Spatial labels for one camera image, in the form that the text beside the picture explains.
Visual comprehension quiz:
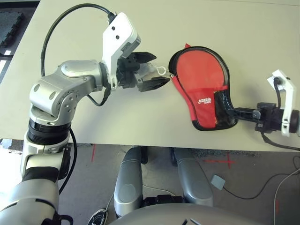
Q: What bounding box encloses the thin white floor cable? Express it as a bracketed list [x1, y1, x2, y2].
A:
[104, 184, 174, 211]

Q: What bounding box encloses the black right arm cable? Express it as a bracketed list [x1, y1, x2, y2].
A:
[260, 77, 300, 151]

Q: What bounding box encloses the black white floor device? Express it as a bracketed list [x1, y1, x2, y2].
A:
[88, 208, 110, 225]

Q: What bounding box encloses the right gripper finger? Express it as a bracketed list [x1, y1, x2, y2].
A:
[231, 107, 261, 120]

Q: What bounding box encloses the silver robot left leg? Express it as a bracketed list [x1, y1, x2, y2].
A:
[113, 146, 148, 215]

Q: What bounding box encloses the silver robot torso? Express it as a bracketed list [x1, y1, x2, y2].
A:
[110, 203, 277, 225]

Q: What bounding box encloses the thin black floor cable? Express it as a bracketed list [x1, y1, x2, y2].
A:
[224, 172, 295, 200]

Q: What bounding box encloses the dark speckled floor mat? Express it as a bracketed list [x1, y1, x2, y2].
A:
[173, 147, 262, 157]

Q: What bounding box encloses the black red paddle case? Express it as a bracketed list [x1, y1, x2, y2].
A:
[169, 43, 237, 131]

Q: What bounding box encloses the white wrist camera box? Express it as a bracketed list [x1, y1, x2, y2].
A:
[267, 69, 296, 137]
[102, 13, 141, 89]

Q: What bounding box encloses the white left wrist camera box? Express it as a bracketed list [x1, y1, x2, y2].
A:
[102, 13, 141, 89]

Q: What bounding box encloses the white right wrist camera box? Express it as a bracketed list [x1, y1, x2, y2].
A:
[267, 69, 296, 137]

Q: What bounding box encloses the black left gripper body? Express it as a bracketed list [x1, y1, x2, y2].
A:
[117, 58, 143, 89]

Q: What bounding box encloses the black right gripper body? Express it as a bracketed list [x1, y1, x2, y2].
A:
[254, 102, 285, 133]

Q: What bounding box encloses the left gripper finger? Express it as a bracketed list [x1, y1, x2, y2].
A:
[126, 52, 157, 71]
[136, 76, 171, 93]

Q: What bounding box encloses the silver robot right leg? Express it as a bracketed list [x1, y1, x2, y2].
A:
[170, 147, 214, 207]

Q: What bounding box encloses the thin grey floor cable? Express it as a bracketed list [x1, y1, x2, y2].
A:
[273, 168, 300, 225]

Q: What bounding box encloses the silver robot leg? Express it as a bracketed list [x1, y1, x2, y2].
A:
[113, 146, 148, 215]
[170, 147, 214, 207]

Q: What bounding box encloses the small grey box on floor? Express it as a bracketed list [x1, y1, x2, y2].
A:
[210, 174, 226, 190]

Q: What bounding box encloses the black foam floor mat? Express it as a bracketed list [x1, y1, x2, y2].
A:
[0, 11, 24, 49]

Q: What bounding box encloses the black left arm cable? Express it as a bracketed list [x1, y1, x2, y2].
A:
[40, 3, 117, 195]

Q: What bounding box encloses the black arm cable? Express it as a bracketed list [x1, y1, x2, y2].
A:
[40, 3, 117, 195]
[260, 77, 300, 151]

